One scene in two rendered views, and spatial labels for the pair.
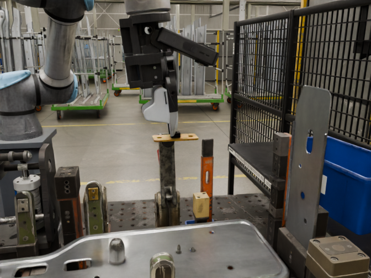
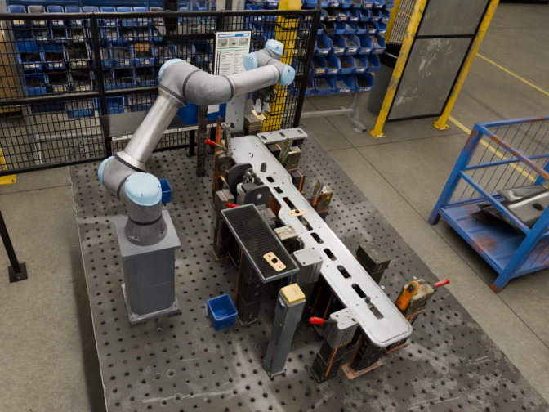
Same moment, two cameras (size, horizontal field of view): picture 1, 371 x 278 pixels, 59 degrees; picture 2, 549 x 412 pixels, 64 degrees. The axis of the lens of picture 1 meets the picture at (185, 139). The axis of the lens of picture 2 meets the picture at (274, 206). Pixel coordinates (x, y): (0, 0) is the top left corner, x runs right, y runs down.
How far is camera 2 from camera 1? 2.36 m
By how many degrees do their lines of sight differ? 97
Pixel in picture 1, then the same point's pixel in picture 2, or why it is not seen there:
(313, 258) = (253, 125)
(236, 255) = (248, 144)
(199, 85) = not seen: outside the picture
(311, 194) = (240, 109)
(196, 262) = (256, 152)
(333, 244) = (251, 118)
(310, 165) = (239, 100)
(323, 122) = not seen: hidden behind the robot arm
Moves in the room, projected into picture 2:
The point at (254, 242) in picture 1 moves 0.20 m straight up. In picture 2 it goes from (238, 140) to (242, 106)
